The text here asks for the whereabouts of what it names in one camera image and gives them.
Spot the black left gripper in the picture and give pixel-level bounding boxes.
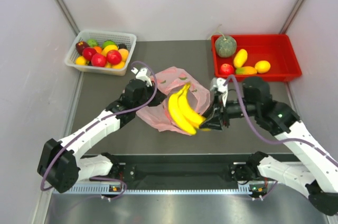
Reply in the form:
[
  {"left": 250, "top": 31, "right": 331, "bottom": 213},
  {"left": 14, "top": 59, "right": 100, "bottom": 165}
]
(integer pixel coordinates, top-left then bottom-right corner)
[{"left": 134, "top": 81, "right": 166, "bottom": 110}]

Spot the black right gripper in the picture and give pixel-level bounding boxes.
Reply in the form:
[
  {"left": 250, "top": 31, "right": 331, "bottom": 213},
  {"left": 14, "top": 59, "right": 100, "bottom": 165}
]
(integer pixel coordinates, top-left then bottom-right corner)
[{"left": 199, "top": 91, "right": 259, "bottom": 129}]

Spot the yellow banana bunch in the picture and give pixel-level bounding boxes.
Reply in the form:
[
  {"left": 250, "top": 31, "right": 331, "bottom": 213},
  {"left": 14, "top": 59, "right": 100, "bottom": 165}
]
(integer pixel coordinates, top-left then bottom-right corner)
[{"left": 167, "top": 82, "right": 210, "bottom": 135}]

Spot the pink translucent plastic bag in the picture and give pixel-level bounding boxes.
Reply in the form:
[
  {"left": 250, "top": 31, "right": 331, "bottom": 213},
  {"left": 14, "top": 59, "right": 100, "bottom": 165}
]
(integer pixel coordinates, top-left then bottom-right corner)
[{"left": 136, "top": 67, "right": 211, "bottom": 135}]

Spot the green netted melon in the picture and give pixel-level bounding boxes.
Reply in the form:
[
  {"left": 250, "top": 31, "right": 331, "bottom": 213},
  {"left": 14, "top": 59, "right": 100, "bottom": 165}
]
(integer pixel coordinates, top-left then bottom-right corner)
[{"left": 214, "top": 24, "right": 237, "bottom": 58}]

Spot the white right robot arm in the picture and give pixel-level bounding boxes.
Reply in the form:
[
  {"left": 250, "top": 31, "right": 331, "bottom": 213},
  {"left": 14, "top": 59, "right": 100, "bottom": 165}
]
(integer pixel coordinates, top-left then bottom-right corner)
[{"left": 200, "top": 75, "right": 337, "bottom": 216}]

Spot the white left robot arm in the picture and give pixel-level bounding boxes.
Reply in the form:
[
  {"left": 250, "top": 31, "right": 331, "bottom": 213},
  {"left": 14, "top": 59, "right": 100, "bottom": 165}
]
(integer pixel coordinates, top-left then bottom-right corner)
[{"left": 37, "top": 79, "right": 167, "bottom": 193}]

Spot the yellow fruit front in basket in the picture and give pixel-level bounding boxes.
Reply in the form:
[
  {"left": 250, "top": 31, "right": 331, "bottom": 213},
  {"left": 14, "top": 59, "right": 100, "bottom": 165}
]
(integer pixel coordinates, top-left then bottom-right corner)
[{"left": 111, "top": 61, "right": 125, "bottom": 69}]

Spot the dark fruit back in basket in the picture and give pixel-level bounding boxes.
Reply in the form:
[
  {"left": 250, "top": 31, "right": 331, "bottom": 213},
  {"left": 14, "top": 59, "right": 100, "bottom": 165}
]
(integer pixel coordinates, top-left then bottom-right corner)
[{"left": 118, "top": 43, "right": 128, "bottom": 50}]

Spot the dark red fruit in basket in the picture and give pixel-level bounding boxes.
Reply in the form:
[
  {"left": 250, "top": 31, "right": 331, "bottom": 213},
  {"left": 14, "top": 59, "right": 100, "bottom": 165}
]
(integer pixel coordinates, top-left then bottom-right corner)
[{"left": 76, "top": 41, "right": 90, "bottom": 55}]

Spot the orange peach in basket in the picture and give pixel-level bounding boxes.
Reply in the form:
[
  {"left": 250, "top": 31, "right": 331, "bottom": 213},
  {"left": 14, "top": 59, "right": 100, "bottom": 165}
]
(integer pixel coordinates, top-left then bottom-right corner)
[{"left": 118, "top": 49, "right": 129, "bottom": 62}]

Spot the red apple right in basket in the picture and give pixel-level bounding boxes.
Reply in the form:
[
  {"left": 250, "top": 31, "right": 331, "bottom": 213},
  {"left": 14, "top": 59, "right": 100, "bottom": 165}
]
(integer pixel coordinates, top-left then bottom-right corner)
[{"left": 106, "top": 50, "right": 122, "bottom": 65}]

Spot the red apple in basket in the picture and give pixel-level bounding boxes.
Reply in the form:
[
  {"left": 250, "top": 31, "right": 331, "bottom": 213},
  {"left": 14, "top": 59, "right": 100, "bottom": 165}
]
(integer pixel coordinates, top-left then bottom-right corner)
[
  {"left": 106, "top": 50, "right": 122, "bottom": 65},
  {"left": 82, "top": 47, "right": 97, "bottom": 61},
  {"left": 91, "top": 53, "right": 107, "bottom": 67}
]

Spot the red apple middle in basket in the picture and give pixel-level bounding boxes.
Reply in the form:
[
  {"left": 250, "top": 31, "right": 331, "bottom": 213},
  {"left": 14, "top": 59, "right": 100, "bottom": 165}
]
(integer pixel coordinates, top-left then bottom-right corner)
[{"left": 91, "top": 53, "right": 107, "bottom": 67}]

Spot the red apple in tray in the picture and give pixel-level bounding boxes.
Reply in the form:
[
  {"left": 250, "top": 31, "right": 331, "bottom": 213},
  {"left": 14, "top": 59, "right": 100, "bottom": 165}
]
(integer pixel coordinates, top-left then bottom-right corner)
[{"left": 219, "top": 63, "right": 235, "bottom": 75}]

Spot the white perforated plastic basket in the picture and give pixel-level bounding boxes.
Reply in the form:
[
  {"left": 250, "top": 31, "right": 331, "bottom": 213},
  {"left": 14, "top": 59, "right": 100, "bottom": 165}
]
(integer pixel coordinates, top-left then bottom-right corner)
[{"left": 64, "top": 30, "right": 137, "bottom": 76}]

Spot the yellow banana in basket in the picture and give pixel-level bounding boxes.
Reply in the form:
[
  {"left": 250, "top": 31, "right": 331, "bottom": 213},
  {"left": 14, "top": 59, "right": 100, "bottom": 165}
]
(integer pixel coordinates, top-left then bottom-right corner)
[{"left": 101, "top": 45, "right": 118, "bottom": 57}]

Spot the green apple in basket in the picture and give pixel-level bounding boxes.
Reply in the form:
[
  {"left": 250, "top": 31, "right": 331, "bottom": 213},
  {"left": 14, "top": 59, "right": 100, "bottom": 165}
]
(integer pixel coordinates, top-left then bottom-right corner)
[{"left": 102, "top": 40, "right": 116, "bottom": 49}]

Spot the small orange in basket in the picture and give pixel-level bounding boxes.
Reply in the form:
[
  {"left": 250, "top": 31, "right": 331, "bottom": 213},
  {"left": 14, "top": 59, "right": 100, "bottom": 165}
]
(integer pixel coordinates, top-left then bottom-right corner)
[{"left": 93, "top": 46, "right": 102, "bottom": 53}]

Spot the orange green mango in tray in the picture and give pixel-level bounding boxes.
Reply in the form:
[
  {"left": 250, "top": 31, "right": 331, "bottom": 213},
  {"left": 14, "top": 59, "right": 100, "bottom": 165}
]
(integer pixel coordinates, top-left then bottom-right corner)
[{"left": 236, "top": 66, "right": 257, "bottom": 75}]

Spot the red apple left in basket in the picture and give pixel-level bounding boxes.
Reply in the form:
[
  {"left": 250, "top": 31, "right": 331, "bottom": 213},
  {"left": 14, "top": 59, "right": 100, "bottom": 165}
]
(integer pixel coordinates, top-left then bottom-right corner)
[{"left": 82, "top": 47, "right": 97, "bottom": 61}]

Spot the yellow lemon in basket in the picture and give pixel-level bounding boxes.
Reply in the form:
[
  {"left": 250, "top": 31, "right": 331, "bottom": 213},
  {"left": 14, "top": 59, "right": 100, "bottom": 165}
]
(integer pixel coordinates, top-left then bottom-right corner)
[{"left": 75, "top": 56, "right": 88, "bottom": 66}]

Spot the green lime in basket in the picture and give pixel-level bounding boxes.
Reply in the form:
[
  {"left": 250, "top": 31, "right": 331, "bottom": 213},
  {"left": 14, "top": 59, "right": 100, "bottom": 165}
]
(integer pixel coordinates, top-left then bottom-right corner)
[{"left": 87, "top": 39, "right": 99, "bottom": 47}]

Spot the yellow mango in tray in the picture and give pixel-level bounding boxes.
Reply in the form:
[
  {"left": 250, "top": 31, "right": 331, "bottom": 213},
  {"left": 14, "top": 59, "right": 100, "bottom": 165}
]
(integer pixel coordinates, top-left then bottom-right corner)
[{"left": 233, "top": 49, "right": 248, "bottom": 69}]

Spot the yellow lemon in tray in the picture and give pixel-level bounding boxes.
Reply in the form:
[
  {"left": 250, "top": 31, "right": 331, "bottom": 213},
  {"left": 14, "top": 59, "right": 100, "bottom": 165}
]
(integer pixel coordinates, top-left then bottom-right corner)
[{"left": 254, "top": 60, "right": 271, "bottom": 74}]

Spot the red plastic tray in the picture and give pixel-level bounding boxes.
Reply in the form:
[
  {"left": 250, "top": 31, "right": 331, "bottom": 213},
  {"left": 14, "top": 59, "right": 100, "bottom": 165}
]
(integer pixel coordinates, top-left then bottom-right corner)
[{"left": 211, "top": 34, "right": 303, "bottom": 83}]

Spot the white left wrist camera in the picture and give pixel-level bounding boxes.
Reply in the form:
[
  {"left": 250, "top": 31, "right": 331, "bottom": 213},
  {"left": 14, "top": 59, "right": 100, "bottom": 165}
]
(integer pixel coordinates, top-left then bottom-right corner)
[{"left": 131, "top": 67, "right": 153, "bottom": 87}]

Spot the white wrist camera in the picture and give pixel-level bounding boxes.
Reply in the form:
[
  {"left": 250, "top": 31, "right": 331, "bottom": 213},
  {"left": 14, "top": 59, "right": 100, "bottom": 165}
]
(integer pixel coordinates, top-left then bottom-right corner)
[
  {"left": 131, "top": 67, "right": 153, "bottom": 87},
  {"left": 210, "top": 78, "right": 229, "bottom": 107}
]

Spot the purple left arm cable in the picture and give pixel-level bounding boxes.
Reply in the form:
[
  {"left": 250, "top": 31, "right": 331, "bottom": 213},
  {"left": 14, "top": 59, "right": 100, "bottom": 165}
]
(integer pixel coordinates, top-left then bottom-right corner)
[{"left": 40, "top": 61, "right": 158, "bottom": 191}]

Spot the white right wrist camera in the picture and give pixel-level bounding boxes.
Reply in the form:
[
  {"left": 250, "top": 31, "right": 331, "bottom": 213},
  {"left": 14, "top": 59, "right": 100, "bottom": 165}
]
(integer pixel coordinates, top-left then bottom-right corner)
[{"left": 210, "top": 78, "right": 229, "bottom": 107}]

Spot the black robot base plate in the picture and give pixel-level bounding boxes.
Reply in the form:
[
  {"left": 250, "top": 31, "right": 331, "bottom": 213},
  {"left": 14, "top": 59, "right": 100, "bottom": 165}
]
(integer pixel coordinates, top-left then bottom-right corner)
[{"left": 106, "top": 154, "right": 261, "bottom": 183}]

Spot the grey slotted cable duct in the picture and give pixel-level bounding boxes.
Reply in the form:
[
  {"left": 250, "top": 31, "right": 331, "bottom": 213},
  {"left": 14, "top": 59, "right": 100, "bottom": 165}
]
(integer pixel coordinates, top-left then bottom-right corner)
[{"left": 71, "top": 183, "right": 267, "bottom": 195}]

